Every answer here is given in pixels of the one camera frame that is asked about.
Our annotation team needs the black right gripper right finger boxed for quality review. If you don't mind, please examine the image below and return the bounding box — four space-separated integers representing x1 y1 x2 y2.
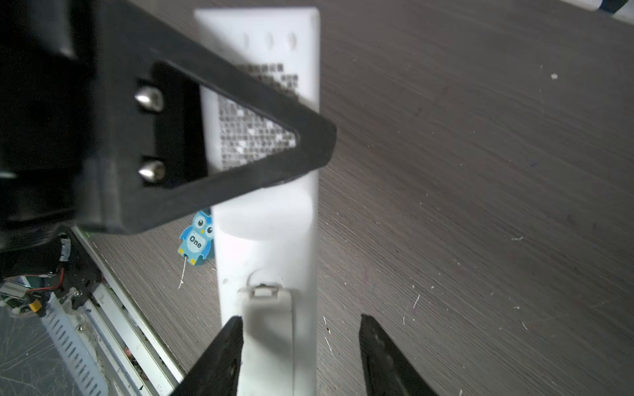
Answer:
359 313 438 396

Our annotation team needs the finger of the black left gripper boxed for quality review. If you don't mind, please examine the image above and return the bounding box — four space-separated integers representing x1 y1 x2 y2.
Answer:
75 1 337 234

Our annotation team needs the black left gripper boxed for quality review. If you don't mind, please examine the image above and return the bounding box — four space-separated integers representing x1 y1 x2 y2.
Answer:
1 1 95 248

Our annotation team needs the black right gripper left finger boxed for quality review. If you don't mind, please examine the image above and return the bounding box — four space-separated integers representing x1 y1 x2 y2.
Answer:
171 316 244 396

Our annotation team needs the white remote battery lid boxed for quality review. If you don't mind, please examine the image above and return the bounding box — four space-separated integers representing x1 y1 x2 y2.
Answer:
238 285 295 395

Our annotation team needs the white remote control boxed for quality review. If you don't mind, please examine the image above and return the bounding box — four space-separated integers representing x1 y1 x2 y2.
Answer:
194 8 320 395

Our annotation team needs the blue owl toy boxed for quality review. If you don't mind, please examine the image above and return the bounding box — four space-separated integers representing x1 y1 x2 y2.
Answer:
178 211 216 266

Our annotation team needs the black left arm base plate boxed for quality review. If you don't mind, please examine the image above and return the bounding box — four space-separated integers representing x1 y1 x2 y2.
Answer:
54 230 103 310

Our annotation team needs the white slotted cable duct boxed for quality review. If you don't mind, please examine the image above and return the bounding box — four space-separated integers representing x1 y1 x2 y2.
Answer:
41 295 110 396

